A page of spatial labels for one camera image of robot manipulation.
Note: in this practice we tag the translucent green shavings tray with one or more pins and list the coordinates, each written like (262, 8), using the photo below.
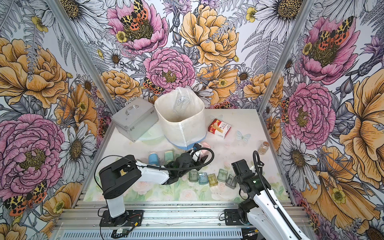
(193, 176)

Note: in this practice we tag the clear teal shavings tray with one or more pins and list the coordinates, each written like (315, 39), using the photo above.
(222, 175)

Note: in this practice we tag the silver aluminium case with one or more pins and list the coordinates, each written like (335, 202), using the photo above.
(136, 118)

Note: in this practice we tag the small glass jar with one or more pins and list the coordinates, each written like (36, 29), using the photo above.
(263, 148)

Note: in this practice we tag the teal square pencil sharpener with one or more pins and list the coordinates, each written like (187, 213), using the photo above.
(169, 156)

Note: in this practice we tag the red white bandage box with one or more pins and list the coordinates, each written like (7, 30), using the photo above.
(219, 128)

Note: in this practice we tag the white lined trash bin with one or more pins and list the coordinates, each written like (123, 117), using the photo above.
(182, 119)

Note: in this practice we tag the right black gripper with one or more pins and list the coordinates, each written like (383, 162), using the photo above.
(237, 167)

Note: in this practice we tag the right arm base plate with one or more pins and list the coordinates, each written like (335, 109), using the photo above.
(235, 217)

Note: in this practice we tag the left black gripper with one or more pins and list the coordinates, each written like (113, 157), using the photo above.
(194, 157)

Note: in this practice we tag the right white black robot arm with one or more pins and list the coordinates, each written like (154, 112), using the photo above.
(262, 209)

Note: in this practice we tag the translucent blue shavings tray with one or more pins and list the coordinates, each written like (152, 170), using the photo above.
(203, 178)

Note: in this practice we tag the grey translucent shavings tray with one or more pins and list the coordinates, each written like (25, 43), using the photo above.
(231, 182)

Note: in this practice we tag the pale green round lid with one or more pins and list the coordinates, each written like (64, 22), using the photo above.
(153, 136)

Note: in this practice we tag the translucent yellow shavings tray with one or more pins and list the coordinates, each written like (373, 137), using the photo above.
(213, 181)

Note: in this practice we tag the blue pencil sharpener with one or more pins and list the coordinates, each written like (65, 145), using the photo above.
(154, 159)

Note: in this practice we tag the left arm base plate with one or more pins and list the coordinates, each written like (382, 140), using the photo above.
(130, 218)

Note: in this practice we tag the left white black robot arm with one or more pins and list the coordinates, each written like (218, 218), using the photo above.
(119, 176)

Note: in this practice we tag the pink pencil sharpener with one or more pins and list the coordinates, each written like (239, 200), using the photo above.
(205, 152)

